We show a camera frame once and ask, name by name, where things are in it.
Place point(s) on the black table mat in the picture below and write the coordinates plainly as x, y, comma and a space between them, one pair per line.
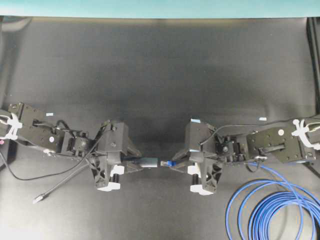
154, 75

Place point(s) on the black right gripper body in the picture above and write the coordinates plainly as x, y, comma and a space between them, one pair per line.
197, 145

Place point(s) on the white cable tie left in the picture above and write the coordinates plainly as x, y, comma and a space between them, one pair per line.
15, 125

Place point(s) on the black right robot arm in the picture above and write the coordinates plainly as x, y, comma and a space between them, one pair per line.
245, 143

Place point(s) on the white cable tie right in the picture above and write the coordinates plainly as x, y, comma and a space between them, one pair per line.
301, 131

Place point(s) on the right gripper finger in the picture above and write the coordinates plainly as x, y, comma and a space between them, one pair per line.
181, 155
180, 168

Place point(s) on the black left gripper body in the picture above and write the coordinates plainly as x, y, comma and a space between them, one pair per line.
113, 145

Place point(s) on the white cable tie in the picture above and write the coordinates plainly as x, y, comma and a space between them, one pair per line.
301, 131
15, 125

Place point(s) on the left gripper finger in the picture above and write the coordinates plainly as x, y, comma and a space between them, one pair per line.
132, 149
130, 167

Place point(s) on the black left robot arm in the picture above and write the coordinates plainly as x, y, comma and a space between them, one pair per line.
56, 140

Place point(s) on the grey network hub adapter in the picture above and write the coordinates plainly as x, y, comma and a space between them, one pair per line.
148, 162

